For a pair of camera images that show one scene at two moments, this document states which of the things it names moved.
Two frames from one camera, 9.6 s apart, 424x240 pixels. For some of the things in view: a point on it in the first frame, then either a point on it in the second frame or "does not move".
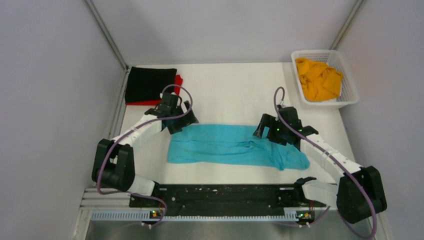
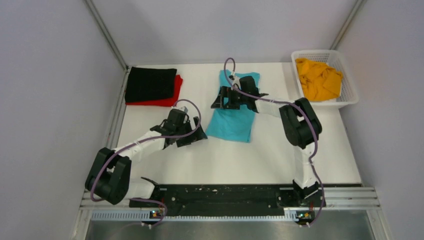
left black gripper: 186,120 → 198,135
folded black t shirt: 148,84 does not move
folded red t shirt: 178,82 does not move
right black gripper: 269,121 → 225,92
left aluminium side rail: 116,120 does not move
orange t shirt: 319,81 does not move
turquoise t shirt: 230,144 → 235,125
